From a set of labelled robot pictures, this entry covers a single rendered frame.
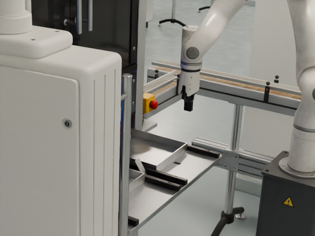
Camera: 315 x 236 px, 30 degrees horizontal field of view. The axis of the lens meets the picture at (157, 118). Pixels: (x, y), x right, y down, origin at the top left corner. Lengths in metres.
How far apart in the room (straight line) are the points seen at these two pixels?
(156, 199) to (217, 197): 1.90
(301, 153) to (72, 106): 1.33
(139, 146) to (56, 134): 1.22
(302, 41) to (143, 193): 0.81
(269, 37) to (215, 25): 1.54
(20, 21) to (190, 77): 1.03
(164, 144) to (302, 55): 0.69
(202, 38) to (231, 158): 1.31
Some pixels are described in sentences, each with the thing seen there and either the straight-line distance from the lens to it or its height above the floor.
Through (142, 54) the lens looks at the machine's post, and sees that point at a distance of 2.50.
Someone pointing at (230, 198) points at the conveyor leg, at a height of 0.25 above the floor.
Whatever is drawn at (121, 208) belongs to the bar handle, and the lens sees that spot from 1.55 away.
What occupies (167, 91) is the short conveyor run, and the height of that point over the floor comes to 0.93.
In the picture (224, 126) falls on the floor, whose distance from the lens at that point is 5.12.
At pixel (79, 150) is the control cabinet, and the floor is 1.37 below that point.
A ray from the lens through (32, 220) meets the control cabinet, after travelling 1.43.
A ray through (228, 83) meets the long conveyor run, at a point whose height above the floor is 0.93.
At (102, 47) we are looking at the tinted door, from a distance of 2.26.
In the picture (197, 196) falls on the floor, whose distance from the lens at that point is 3.95.
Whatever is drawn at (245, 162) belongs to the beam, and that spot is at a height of 0.51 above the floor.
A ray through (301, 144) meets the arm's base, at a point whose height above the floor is 0.99.
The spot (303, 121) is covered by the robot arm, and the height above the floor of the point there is 1.08.
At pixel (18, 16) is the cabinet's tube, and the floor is 1.62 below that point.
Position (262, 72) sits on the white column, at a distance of 3.74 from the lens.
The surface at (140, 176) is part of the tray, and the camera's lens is 2.16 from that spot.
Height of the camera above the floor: 1.90
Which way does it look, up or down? 21 degrees down
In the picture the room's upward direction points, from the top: 3 degrees clockwise
